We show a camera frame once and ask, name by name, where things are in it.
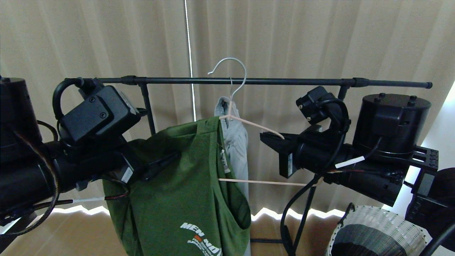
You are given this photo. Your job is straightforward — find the black cable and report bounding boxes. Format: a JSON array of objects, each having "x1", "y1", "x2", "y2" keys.
[
  {"x1": 0, "y1": 130, "x2": 61, "y2": 238},
  {"x1": 280, "y1": 98, "x2": 455, "y2": 256}
]

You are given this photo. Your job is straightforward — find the green garment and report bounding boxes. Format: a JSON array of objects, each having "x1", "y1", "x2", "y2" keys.
[{"x1": 102, "y1": 116, "x2": 252, "y2": 256}]

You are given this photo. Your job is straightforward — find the pink clothes hanger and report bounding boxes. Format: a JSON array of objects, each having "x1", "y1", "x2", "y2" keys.
[
  {"x1": 207, "y1": 57, "x2": 323, "y2": 187},
  {"x1": 223, "y1": 77, "x2": 235, "y2": 107}
]

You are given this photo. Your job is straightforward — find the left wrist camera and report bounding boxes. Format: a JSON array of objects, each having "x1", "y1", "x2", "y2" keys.
[{"x1": 52, "y1": 78, "x2": 143, "y2": 144}]

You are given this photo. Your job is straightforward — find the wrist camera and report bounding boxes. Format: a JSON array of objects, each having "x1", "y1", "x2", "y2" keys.
[
  {"x1": 52, "y1": 78, "x2": 143, "y2": 144},
  {"x1": 296, "y1": 86, "x2": 352, "y2": 135}
]

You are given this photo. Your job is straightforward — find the black clothes rack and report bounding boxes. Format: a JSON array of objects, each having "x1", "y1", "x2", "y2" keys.
[{"x1": 96, "y1": 75, "x2": 433, "y2": 256}]

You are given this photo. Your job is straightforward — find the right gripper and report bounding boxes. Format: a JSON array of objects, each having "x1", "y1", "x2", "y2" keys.
[{"x1": 279, "y1": 137, "x2": 355, "y2": 179}]

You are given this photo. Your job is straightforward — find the white laundry basket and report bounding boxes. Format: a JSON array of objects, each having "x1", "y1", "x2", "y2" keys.
[{"x1": 325, "y1": 203, "x2": 429, "y2": 256}]

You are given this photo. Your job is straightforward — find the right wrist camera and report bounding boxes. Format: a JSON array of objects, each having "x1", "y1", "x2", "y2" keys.
[{"x1": 296, "y1": 86, "x2": 352, "y2": 135}]

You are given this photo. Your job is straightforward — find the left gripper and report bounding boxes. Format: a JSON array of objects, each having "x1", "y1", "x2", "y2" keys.
[{"x1": 64, "y1": 148, "x2": 145, "y2": 192}]

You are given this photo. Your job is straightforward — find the pale grey shorts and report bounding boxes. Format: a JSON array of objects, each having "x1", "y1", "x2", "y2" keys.
[{"x1": 214, "y1": 96, "x2": 251, "y2": 256}]

